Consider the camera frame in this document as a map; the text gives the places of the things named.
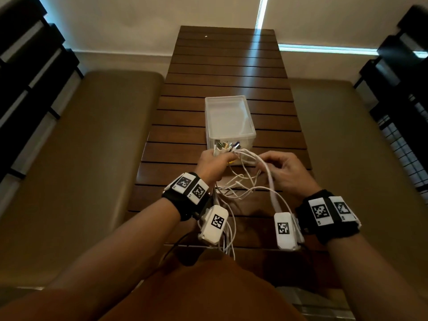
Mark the black wire grid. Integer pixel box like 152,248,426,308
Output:
377,102,428,202

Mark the clear plastic storage box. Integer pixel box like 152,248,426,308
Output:
205,95,257,161

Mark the person's right forearm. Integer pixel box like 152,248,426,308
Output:
326,230,428,321

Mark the person's right hand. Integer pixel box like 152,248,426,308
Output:
256,151,322,198

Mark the white wrist camera with marker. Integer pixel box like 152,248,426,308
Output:
198,205,230,246
274,212,305,252

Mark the bundle of white cables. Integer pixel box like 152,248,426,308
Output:
197,140,295,261

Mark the black slatted panel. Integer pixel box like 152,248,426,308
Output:
354,4,428,154
0,0,84,182

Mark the olive cushioned bench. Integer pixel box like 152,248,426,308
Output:
0,70,165,293
289,78,428,298

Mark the person's brown clothing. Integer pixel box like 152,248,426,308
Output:
100,253,305,321

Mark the person's left hand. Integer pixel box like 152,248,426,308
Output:
194,148,240,187

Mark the person's left forearm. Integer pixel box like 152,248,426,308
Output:
0,197,198,321

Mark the black wrist strap with markers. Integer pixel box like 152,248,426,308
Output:
162,172,214,222
296,189,362,245

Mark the thin black cable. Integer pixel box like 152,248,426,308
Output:
157,230,201,267

